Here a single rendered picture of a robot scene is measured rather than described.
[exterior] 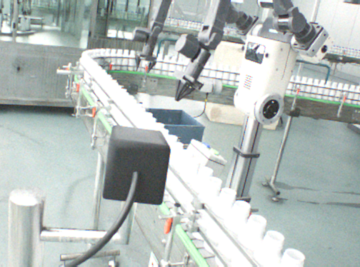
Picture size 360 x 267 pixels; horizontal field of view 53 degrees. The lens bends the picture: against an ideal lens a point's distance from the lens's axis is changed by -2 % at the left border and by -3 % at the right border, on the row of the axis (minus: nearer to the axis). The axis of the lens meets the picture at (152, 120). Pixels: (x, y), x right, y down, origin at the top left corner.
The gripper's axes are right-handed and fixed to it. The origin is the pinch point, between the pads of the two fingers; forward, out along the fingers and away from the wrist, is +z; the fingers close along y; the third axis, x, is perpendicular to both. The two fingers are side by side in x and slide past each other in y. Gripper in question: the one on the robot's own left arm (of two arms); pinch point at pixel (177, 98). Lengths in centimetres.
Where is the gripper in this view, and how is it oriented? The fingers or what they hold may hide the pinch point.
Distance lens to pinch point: 133.7
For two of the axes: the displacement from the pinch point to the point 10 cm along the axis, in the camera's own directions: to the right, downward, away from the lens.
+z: -4.8, 8.7, 1.4
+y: 5.7, 4.3, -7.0
